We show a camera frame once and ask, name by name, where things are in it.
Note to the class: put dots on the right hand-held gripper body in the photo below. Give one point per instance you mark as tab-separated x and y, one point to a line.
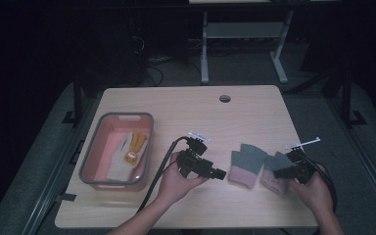
302	168

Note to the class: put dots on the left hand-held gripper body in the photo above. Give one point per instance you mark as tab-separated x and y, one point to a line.
194	161

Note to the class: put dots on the grey and pink fingerless glove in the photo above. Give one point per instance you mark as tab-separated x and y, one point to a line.
271	181
246	161

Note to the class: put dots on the beige orange glove with patch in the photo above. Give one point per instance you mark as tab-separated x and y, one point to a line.
137	147

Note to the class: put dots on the pink basin with grey rim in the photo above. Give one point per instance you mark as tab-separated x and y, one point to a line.
98	153

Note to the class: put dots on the person's left hand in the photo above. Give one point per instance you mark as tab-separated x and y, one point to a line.
176	184

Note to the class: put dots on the person's right hand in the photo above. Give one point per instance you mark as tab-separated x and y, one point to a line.
318	192

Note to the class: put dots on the black metal stand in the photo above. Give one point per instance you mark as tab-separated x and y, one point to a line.
77	98
346	98

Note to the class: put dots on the black table edge clip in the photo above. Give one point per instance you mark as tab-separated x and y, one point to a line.
66	197

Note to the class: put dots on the white metal desk frame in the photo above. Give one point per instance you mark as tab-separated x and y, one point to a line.
241	30

